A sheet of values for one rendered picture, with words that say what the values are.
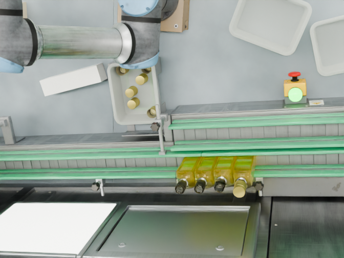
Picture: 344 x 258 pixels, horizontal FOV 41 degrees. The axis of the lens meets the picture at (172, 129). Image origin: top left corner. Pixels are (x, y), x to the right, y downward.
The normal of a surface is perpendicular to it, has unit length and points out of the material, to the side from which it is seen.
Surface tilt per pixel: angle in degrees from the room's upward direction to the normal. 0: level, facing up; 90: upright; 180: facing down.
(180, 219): 90
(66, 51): 58
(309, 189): 0
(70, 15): 0
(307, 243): 91
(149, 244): 91
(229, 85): 0
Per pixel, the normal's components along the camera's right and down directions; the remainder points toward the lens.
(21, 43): 0.67, 0.15
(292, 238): -0.09, -0.96
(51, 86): -0.24, 0.30
